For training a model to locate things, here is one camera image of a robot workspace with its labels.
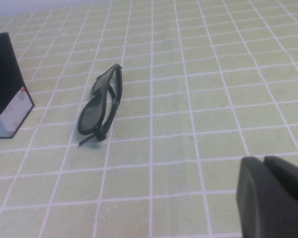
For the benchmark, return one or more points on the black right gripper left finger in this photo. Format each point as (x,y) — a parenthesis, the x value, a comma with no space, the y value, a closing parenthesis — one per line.
(263,203)

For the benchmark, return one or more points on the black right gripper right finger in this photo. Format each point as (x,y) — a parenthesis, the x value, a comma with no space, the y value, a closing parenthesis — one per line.
(290,176)

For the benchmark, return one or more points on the black frame glasses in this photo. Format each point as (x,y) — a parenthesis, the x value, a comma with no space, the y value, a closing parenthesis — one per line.
(92,116)

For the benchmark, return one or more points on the black glasses case blue print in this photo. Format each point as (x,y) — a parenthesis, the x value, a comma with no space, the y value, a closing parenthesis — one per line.
(2,81)

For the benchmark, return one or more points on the green white-grid tablecloth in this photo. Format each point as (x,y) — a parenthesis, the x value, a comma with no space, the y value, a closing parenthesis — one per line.
(188,74)

